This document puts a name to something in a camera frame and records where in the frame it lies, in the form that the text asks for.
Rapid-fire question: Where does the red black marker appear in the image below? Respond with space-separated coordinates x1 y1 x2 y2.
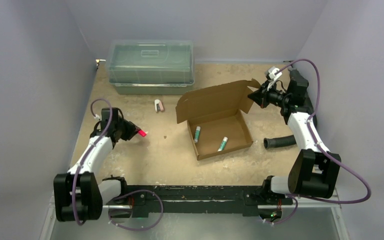
138 130 148 137

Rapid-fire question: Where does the brown cardboard box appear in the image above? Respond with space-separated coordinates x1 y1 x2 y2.
175 79 261 161

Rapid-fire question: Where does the green white marker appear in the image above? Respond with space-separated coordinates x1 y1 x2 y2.
193 126 201 143
217 136 229 152

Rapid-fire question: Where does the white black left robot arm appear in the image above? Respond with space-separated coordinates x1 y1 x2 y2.
53 107 147 225

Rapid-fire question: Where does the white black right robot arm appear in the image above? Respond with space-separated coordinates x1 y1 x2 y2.
248 66 340 204

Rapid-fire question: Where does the clear plastic storage bin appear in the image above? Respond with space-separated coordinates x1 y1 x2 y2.
105 39 195 95

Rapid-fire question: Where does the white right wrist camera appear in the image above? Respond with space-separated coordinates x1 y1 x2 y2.
264 66 282 90

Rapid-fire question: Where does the black corrugated hose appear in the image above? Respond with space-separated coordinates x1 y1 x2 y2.
263 135 297 151

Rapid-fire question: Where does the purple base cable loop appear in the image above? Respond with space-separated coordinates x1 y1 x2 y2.
107 189 164 232

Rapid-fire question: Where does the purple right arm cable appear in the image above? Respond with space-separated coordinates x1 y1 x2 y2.
274 58 372 206

